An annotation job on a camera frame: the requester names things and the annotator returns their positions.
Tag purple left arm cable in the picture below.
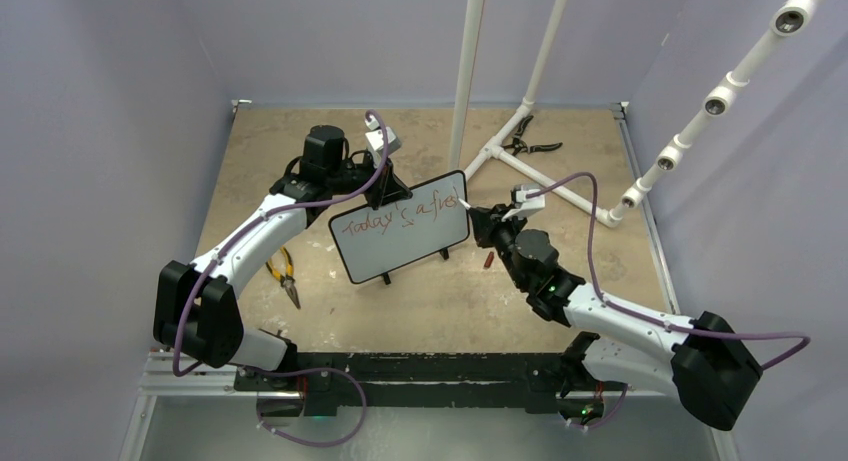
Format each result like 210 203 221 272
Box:
172 110 392 378

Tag aluminium frame rail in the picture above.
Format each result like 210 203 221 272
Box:
121 352 739 460

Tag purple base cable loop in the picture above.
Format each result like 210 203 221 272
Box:
255 367 368 449

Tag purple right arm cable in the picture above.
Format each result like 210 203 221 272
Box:
526 172 812 372

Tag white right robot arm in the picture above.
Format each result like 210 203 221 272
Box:
467 204 763 431

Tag black-framed small whiteboard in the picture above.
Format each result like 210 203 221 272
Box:
328 170 471 284

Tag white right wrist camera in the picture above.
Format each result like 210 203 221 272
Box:
502 184 546 221

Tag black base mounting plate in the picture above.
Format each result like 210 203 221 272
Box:
234 334 621 424

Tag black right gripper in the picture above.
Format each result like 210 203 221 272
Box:
471 203 530 290

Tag white pipe with camera sockets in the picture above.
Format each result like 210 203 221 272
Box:
610 0 824 219

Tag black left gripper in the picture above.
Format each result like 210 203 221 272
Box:
328 151 412 211

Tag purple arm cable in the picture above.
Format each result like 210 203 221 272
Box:
172 110 392 378
526 172 812 372

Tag white PVC pipe frame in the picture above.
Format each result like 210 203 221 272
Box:
447 0 624 229

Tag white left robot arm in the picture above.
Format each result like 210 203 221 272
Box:
153 111 412 390

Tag yellow-handled pliers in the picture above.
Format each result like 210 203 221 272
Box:
265 246 302 310

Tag black-handled pliers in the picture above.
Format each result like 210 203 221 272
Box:
500 115 564 158

